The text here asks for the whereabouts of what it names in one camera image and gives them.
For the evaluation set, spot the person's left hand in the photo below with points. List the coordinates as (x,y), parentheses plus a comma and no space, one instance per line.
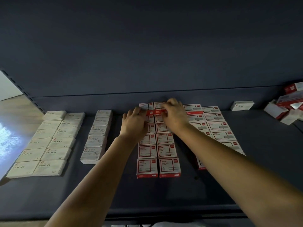
(134,124)

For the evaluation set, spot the person's right hand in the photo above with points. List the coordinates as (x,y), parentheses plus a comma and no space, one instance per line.
(176,115)

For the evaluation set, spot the dark metal shelf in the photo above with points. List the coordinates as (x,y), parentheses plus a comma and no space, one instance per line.
(142,40)

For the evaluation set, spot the pile of red white boxes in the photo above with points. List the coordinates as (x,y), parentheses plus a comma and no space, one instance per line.
(289,101)

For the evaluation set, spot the person's right forearm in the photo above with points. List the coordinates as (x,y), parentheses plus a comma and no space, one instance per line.
(246,177)

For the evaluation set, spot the person's left forearm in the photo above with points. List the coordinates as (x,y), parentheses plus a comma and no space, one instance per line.
(92,186)

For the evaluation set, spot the person's grey clothing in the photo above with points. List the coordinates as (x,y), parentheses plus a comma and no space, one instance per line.
(180,224)

